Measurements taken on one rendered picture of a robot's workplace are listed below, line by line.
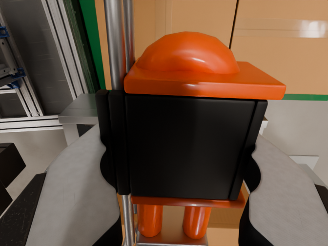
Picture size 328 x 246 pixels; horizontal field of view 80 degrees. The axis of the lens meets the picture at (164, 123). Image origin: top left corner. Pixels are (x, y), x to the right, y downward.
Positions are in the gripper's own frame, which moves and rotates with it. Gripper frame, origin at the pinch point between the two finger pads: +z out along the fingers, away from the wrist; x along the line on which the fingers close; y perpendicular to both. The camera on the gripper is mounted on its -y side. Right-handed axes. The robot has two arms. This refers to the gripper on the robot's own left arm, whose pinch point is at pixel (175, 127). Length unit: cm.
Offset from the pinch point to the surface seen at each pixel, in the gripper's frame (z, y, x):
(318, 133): 108, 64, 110
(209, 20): 54, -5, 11
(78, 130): 49, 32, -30
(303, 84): 54, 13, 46
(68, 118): 47, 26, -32
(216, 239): 12.9, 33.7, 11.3
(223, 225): 13.5, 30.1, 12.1
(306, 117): 108, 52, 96
